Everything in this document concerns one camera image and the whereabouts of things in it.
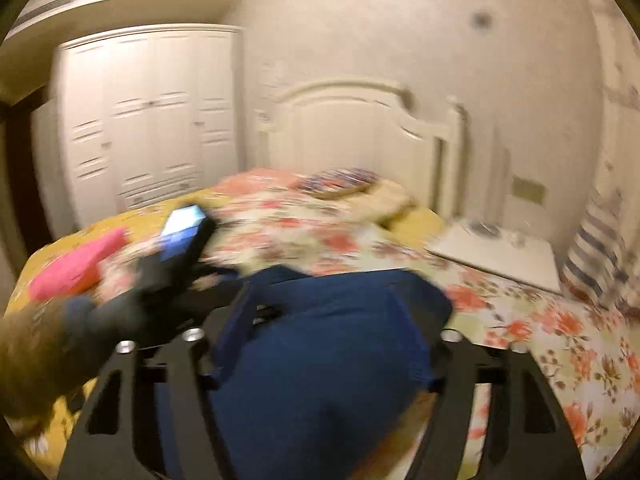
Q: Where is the navy blue puffer jacket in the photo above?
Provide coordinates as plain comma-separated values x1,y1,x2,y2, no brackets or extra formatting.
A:
202,266,452,479

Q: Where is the brown sleeved left forearm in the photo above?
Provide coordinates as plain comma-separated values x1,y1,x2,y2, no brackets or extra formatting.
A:
1,296,104,420

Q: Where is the black gloved left hand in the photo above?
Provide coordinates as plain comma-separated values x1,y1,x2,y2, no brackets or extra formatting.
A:
62,254,193,356

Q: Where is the pink pillow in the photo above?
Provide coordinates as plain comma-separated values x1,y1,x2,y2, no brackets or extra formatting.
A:
28,228,128,301

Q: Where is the sailboat print curtain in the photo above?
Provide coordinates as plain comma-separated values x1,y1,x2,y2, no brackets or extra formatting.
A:
561,0,639,323

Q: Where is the white nightstand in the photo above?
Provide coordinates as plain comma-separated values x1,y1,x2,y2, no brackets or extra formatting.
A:
425,219,561,294

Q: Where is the pale yellow pillow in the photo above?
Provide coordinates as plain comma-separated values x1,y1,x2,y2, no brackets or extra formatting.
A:
343,179,412,224

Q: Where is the slim metal desk lamp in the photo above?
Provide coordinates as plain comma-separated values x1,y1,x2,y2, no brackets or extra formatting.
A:
470,126,504,240

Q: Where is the floral bed quilt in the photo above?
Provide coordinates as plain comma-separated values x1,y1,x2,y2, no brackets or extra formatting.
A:
98,186,639,478

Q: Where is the embroidered round cushion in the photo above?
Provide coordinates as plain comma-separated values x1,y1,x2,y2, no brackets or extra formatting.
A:
294,167,378,200

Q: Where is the white wardrobe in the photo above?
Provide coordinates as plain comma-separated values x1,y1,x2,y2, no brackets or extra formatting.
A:
32,24,244,238

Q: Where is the white wooden headboard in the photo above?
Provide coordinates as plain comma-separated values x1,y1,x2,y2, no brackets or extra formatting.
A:
255,78,465,220

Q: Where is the wall socket panel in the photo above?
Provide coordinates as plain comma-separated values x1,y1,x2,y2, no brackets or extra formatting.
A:
511,176,547,206

